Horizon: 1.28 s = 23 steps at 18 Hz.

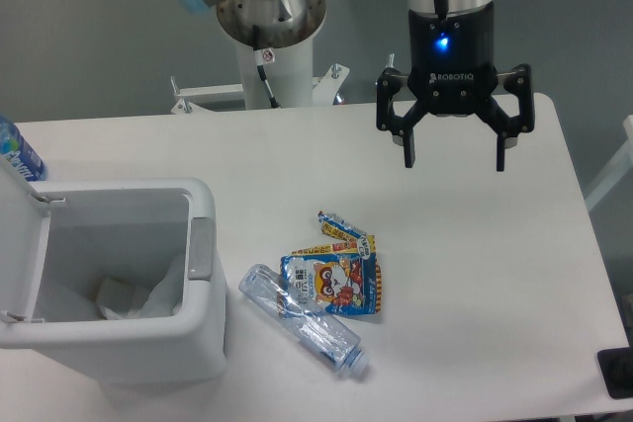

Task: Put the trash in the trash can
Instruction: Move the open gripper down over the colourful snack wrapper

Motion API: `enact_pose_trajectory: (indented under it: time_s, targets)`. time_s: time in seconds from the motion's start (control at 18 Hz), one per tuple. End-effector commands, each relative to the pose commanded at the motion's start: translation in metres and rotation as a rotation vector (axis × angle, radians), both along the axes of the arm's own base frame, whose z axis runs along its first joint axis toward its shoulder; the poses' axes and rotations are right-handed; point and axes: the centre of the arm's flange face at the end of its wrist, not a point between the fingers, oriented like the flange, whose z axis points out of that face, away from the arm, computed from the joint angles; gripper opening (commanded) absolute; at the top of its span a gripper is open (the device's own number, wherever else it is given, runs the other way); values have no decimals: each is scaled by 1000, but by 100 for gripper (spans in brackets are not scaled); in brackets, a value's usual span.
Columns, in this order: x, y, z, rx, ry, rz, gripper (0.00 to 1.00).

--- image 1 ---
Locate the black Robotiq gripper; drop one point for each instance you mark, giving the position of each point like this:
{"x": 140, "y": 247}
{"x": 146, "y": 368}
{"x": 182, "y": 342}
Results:
{"x": 450, "y": 61}

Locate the blue cartoon snack bag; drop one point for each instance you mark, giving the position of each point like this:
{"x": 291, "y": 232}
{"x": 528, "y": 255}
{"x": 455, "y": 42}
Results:
{"x": 346, "y": 284}

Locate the crushed clear plastic bottle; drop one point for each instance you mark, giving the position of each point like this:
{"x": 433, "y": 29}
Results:
{"x": 319, "y": 331}

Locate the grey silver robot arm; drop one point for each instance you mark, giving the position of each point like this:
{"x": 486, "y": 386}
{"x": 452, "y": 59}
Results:
{"x": 282, "y": 23}

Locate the white crumpled paper trash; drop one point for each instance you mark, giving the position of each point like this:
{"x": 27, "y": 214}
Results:
{"x": 118, "y": 301}

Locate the white plastic trash can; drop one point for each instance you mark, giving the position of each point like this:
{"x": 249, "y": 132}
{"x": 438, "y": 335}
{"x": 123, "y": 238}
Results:
{"x": 120, "y": 281}

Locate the black device at table edge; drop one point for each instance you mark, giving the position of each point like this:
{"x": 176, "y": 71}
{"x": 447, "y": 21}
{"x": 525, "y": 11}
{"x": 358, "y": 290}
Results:
{"x": 616, "y": 368}

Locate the blue labelled water bottle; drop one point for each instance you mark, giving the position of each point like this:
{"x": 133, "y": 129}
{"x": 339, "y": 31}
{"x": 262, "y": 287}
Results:
{"x": 20, "y": 154}

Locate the white pedestal base bracket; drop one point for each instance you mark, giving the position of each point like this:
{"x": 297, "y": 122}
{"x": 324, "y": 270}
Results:
{"x": 188, "y": 100}

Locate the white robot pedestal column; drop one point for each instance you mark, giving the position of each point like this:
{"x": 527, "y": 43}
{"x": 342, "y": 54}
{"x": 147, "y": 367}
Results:
{"x": 289, "y": 71}

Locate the white frame at right edge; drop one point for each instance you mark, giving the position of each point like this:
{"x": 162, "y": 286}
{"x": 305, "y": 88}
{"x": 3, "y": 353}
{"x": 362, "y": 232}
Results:
{"x": 612, "y": 172}

